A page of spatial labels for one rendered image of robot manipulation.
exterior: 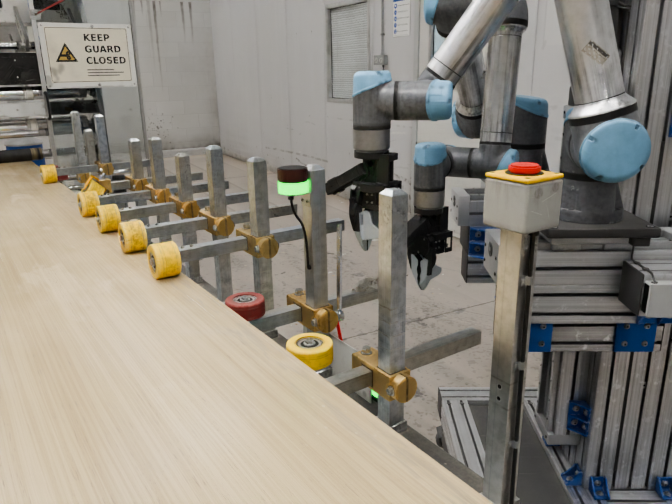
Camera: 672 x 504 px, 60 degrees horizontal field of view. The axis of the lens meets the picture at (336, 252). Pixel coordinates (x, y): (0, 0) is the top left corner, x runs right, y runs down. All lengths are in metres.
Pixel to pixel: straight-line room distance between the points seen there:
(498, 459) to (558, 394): 0.84
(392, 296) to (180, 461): 0.45
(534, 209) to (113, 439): 0.61
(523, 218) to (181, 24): 9.68
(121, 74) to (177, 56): 6.62
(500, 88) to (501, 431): 0.84
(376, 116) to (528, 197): 0.48
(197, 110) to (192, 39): 1.11
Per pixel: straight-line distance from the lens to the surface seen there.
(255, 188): 1.39
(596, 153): 1.15
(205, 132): 10.37
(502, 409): 0.90
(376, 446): 0.77
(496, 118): 1.46
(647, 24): 1.52
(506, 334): 0.84
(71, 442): 0.86
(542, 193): 0.77
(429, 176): 1.40
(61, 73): 3.56
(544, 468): 1.96
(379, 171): 1.18
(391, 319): 1.03
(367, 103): 1.16
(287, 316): 1.27
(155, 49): 10.16
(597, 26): 1.16
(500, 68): 1.47
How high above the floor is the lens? 1.35
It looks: 17 degrees down
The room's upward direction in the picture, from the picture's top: 1 degrees counter-clockwise
